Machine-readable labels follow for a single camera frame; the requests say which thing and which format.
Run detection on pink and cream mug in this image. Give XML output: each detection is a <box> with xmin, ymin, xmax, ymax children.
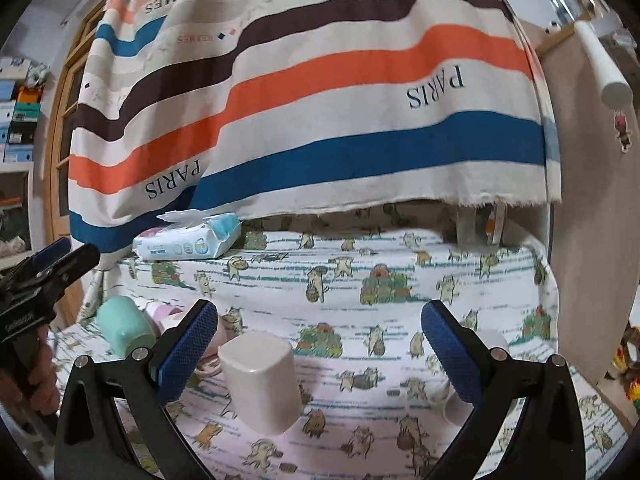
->
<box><xmin>164</xmin><ymin>306</ymin><xmax>229</xmax><ymax>378</ymax></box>

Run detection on wooden door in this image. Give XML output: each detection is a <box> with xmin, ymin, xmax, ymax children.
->
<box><xmin>43</xmin><ymin>0</ymin><xmax>109</xmax><ymax>326</ymax></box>

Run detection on pink and white cup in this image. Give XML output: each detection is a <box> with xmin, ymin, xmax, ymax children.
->
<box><xmin>134</xmin><ymin>297</ymin><xmax>182</xmax><ymax>335</ymax></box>

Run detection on white rolled tube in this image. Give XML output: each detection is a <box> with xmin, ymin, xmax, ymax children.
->
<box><xmin>574</xmin><ymin>21</ymin><xmax>634</xmax><ymax>110</ymax></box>

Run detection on cat print bed sheet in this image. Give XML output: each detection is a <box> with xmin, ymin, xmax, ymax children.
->
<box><xmin>46</xmin><ymin>199</ymin><xmax>632</xmax><ymax>480</ymax></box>

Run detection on striped Paris canvas cloth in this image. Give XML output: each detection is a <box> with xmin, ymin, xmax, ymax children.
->
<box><xmin>68</xmin><ymin>0</ymin><xmax>562</xmax><ymax>266</ymax></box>

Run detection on left hand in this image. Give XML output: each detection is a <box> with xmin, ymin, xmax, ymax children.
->
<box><xmin>0</xmin><ymin>325</ymin><xmax>60</xmax><ymax>415</ymax></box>

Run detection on beige square cup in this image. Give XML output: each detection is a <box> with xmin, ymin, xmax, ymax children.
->
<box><xmin>218</xmin><ymin>330</ymin><xmax>303</xmax><ymax>436</ymax></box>

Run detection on grey mug with handle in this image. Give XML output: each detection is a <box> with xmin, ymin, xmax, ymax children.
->
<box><xmin>441</xmin><ymin>327</ymin><xmax>511</xmax><ymax>426</ymax></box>

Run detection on mint green cup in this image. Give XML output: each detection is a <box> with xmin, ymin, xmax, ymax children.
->
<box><xmin>96</xmin><ymin>296</ymin><xmax>156</xmax><ymax>358</ymax></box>

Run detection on baby wipes pack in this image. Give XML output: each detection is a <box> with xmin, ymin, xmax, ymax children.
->
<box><xmin>132</xmin><ymin>211</ymin><xmax>242</xmax><ymax>261</ymax></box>

